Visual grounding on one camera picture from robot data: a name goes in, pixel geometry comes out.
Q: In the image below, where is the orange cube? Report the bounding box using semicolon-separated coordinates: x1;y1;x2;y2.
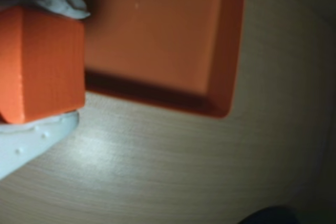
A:
0;5;86;125

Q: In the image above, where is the orange plastic box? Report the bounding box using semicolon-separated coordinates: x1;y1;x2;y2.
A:
83;0;248;119

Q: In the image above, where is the dark round object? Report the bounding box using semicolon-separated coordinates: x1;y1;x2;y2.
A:
240;205;299;224

